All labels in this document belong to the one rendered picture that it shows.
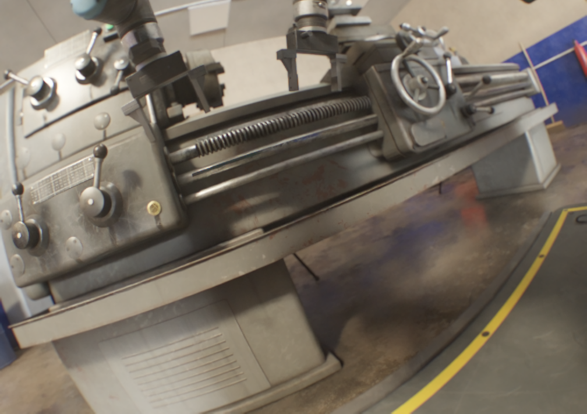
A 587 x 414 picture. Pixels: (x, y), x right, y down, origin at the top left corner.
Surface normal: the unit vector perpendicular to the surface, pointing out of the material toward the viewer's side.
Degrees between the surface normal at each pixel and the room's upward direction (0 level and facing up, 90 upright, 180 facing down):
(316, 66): 90
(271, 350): 90
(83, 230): 90
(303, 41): 113
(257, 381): 90
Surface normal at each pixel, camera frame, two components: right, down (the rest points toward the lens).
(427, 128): 0.26, -0.12
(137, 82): 0.33, 0.29
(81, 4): -0.01, 0.44
